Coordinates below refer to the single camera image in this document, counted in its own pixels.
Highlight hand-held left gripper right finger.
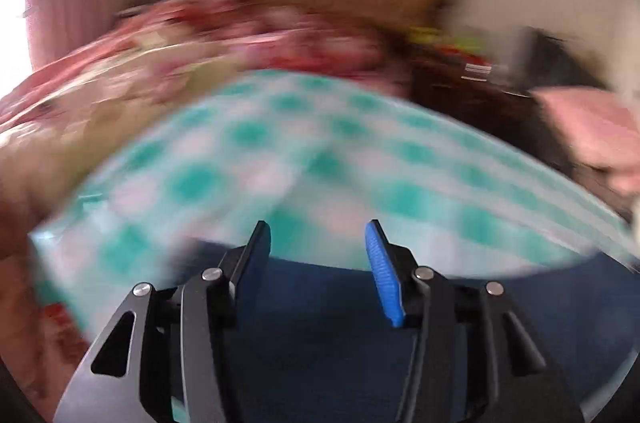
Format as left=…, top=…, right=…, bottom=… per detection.
left=364, top=218, right=587, bottom=423

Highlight dark blue pants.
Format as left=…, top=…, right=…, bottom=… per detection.
left=170, top=239, right=632, bottom=423

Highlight pale pink object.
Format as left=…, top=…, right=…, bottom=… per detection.
left=532, top=87, right=640, bottom=199

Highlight pink floral quilt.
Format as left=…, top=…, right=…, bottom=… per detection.
left=0, top=0, right=401, bottom=139

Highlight teal white checkered tablecloth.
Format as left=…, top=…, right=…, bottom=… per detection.
left=30, top=70, right=638, bottom=344

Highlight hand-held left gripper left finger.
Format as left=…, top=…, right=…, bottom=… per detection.
left=52, top=220, right=272, bottom=423

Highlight dark wooden nightstand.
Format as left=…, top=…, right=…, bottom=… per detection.
left=407, top=28, right=576, bottom=176

